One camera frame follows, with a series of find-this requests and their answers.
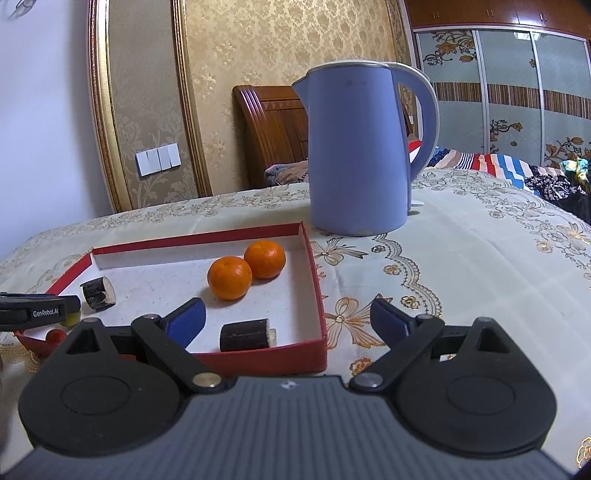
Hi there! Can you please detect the dark floral cloth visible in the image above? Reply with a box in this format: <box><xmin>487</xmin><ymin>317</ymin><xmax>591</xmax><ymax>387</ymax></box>
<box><xmin>524</xmin><ymin>166</ymin><xmax>591</xmax><ymax>217</ymax></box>

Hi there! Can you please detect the orange mandarin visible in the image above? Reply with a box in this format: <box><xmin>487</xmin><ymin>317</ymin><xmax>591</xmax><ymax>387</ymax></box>
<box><xmin>244</xmin><ymin>240</ymin><xmax>287</xmax><ymax>280</ymax></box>
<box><xmin>207</xmin><ymin>257</ymin><xmax>254</xmax><ymax>301</ymax></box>

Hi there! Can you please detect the red cardboard box tray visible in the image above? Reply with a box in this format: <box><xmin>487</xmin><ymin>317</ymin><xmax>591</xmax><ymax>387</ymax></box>
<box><xmin>13</xmin><ymin>222</ymin><xmax>328</xmax><ymax>377</ymax></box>

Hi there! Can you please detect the wooden bed headboard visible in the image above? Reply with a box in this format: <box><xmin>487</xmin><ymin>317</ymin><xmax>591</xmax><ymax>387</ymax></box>
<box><xmin>232</xmin><ymin>84</ymin><xmax>310</xmax><ymax>189</ymax></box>

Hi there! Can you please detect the dark sugarcane piece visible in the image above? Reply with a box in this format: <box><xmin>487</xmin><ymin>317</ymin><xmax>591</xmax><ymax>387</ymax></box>
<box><xmin>219</xmin><ymin>318</ymin><xmax>278</xmax><ymax>352</ymax></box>
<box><xmin>80</xmin><ymin>276</ymin><xmax>117</xmax><ymax>311</ymax></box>

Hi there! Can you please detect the floral glass door wardrobe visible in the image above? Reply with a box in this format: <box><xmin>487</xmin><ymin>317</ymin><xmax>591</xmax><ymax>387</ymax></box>
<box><xmin>404</xmin><ymin>0</ymin><xmax>591</xmax><ymax>169</ymax></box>

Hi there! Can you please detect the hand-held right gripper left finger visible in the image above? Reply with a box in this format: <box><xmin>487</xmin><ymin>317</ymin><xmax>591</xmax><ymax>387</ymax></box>
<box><xmin>62</xmin><ymin>296</ymin><xmax>227</xmax><ymax>394</ymax></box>

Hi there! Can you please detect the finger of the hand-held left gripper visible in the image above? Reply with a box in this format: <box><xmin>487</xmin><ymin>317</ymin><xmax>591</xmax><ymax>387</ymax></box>
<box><xmin>0</xmin><ymin>292</ymin><xmax>81</xmax><ymax>311</ymax></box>
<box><xmin>0</xmin><ymin>308</ymin><xmax>64</xmax><ymax>331</ymax></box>

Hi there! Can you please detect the cream gold lace tablecloth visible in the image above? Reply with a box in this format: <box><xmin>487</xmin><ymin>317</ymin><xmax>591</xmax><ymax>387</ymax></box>
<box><xmin>0</xmin><ymin>166</ymin><xmax>591</xmax><ymax>480</ymax></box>

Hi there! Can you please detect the striped colourful blanket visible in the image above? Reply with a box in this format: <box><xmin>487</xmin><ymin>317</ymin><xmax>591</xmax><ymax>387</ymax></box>
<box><xmin>427</xmin><ymin>147</ymin><xmax>561</xmax><ymax>189</ymax></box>

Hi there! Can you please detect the teal patterned cloth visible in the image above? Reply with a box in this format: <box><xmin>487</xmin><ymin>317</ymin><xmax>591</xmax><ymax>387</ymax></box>
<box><xmin>560</xmin><ymin>157</ymin><xmax>591</xmax><ymax>186</ymax></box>

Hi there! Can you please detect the blue electric kettle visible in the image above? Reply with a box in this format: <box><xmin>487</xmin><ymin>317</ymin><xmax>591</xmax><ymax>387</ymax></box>
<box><xmin>291</xmin><ymin>60</ymin><xmax>439</xmax><ymax>237</ymax></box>

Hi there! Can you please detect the white wall switch panel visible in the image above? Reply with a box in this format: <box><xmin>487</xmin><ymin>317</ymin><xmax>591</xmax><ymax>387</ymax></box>
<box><xmin>135</xmin><ymin>143</ymin><xmax>182</xmax><ymax>177</ymax></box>

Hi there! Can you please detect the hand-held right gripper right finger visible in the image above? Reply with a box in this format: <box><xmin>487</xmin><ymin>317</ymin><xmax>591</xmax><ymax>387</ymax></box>
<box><xmin>348</xmin><ymin>296</ymin><xmax>513</xmax><ymax>393</ymax></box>

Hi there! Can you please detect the gold wall frame moulding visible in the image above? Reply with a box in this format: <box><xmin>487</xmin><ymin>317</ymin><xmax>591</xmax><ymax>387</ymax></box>
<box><xmin>87</xmin><ymin>0</ymin><xmax>214</xmax><ymax>214</ymax></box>

